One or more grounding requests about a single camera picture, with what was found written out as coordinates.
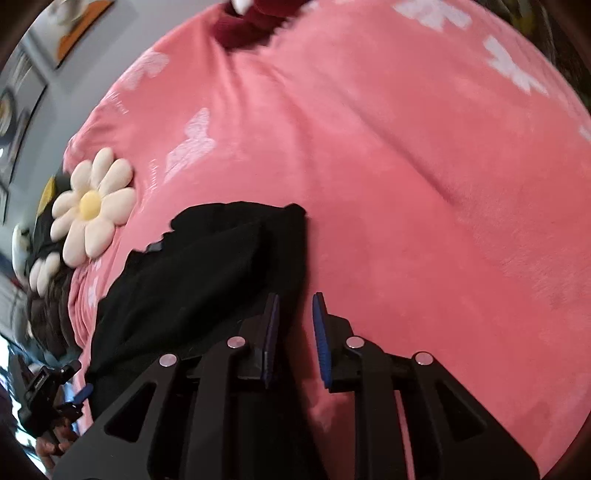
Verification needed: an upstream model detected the black knit garment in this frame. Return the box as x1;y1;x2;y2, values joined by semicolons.
85;202;308;418

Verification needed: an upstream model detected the person's left hand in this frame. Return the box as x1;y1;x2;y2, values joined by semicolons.
35;420;78;472

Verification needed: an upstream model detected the dark brown quilted pillow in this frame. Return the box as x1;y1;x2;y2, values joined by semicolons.
26;173;80;364

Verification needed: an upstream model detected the white daisy flower pillow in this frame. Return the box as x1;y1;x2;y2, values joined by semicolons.
50;147;137;269

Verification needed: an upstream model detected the pink plush blanket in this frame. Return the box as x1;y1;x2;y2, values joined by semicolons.
64;1;590;473

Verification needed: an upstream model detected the framed wall picture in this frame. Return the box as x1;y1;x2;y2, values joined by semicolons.
22;1;138;70

